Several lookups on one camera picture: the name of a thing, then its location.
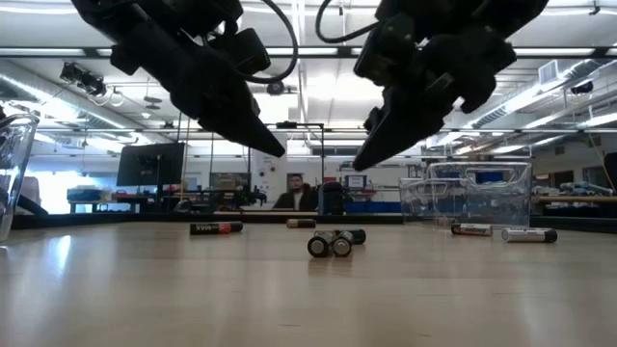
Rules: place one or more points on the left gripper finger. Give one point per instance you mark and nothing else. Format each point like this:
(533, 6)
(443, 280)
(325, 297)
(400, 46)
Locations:
(246, 125)
(241, 141)

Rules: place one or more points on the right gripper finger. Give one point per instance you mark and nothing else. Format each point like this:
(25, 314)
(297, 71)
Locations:
(372, 120)
(410, 120)

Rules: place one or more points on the red and black battery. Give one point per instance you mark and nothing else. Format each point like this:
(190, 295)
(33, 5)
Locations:
(212, 228)

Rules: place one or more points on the copper and black battery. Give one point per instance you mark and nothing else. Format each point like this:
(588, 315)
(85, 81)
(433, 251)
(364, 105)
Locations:
(359, 236)
(301, 223)
(320, 245)

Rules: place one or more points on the round black ceiling fixture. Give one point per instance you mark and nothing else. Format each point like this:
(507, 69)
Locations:
(276, 88)

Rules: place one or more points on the white framed sign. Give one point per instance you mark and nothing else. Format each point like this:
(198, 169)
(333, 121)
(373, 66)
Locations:
(356, 181)

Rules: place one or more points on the person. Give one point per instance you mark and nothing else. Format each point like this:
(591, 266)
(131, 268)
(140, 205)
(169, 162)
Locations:
(296, 195)

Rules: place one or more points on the blue storage crates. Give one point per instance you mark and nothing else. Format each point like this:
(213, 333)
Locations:
(371, 207)

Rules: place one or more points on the white ceiling vent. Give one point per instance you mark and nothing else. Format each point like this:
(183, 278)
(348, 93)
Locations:
(549, 72)

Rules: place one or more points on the black flat monitor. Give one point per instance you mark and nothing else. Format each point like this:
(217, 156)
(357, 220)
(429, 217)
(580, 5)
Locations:
(150, 164)

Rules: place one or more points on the clear plastic bin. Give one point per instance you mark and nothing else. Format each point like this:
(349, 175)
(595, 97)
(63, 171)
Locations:
(482, 193)
(14, 168)

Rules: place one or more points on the black ceiling track lights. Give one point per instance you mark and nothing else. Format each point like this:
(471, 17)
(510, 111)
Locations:
(82, 77)

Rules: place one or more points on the black ceiling spotlight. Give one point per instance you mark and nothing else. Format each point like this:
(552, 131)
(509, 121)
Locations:
(582, 87)

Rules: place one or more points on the dark workbench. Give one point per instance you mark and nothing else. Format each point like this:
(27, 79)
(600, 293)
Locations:
(125, 196)

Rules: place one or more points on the cluttered wooden shelf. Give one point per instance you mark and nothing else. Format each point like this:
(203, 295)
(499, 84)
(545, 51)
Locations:
(573, 197)

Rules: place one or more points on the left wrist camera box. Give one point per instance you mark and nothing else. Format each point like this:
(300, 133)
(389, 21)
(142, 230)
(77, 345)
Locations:
(243, 48)

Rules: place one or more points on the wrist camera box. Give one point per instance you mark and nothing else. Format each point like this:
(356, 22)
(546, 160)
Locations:
(385, 53)
(243, 48)

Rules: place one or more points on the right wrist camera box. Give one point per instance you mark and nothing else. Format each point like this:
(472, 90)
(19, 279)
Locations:
(385, 53)

